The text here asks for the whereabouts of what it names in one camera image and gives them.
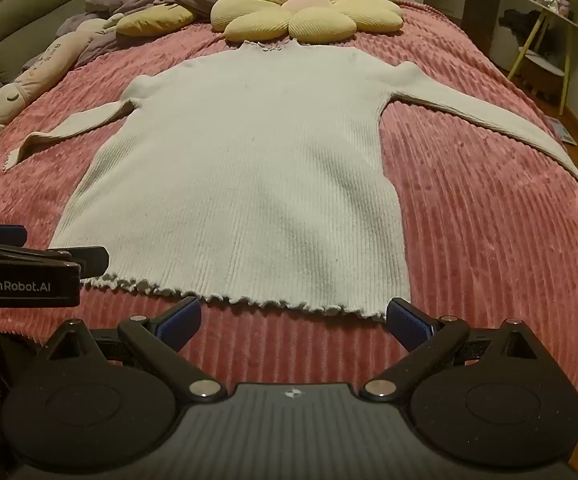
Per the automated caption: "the yellow side table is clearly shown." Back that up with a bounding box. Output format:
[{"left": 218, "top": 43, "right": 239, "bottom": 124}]
[{"left": 508, "top": 0, "right": 578, "bottom": 117}]

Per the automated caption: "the yellow flower pillow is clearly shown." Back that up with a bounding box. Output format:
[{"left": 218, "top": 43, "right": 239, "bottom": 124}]
[{"left": 210, "top": 0, "right": 406, "bottom": 44}]

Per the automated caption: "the pink long plush toy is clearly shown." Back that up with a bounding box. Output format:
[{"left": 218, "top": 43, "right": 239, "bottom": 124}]
[{"left": 0, "top": 16, "right": 126, "bottom": 128}]

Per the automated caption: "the magazine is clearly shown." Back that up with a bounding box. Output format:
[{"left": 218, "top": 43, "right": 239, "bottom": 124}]
[{"left": 543, "top": 114, "right": 578, "bottom": 147}]

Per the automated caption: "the green sofa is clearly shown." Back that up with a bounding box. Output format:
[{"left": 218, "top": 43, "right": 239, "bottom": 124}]
[{"left": 0, "top": 0, "right": 88, "bottom": 111}]

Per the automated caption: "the pink ribbed blanket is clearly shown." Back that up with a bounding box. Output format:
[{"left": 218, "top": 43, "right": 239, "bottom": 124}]
[{"left": 0, "top": 0, "right": 578, "bottom": 413}]

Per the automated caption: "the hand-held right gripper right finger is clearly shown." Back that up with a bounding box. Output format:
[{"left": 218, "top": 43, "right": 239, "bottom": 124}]
[{"left": 360, "top": 296, "right": 540, "bottom": 402}]

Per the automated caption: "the white ribbed sweater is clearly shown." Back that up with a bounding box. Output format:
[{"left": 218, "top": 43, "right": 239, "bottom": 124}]
[{"left": 3, "top": 39, "right": 578, "bottom": 323}]

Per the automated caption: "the yellow ribbed cushion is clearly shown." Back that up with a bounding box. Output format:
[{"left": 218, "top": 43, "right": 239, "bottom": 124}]
[{"left": 115, "top": 2, "right": 198, "bottom": 38}]

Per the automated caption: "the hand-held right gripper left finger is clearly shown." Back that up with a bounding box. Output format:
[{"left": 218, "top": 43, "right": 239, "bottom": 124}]
[{"left": 31, "top": 296, "right": 223, "bottom": 402}]

